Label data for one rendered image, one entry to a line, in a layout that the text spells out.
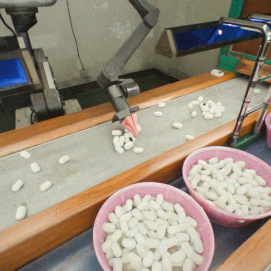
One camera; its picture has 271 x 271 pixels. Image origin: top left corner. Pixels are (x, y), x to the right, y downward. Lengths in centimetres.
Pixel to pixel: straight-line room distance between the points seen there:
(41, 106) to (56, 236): 62
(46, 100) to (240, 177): 83
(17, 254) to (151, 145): 49
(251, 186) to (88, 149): 52
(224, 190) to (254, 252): 20
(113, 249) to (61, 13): 251
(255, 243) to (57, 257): 45
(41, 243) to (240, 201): 51
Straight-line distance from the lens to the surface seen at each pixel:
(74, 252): 63
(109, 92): 83
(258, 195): 70
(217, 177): 72
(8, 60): 50
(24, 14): 124
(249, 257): 56
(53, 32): 276
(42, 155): 80
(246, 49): 145
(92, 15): 290
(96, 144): 80
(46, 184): 67
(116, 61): 88
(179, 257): 54
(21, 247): 60
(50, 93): 109
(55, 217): 58
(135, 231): 56
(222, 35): 81
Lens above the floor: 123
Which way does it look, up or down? 36 degrees down
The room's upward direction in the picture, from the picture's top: straight up
